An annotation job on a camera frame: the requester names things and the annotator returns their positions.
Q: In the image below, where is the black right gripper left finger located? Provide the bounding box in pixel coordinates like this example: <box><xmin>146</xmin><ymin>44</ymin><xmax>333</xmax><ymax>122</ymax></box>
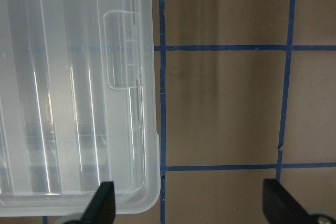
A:
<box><xmin>62</xmin><ymin>182</ymin><xmax>116</xmax><ymax>224</ymax></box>

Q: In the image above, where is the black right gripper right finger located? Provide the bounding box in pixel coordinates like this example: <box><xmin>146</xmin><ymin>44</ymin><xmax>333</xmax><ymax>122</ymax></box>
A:
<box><xmin>262</xmin><ymin>179</ymin><xmax>335</xmax><ymax>224</ymax></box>

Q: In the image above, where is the clear plastic box lid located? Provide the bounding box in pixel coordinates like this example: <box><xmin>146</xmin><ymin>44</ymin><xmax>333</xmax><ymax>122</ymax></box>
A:
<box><xmin>1</xmin><ymin>0</ymin><xmax>160</xmax><ymax>217</ymax></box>

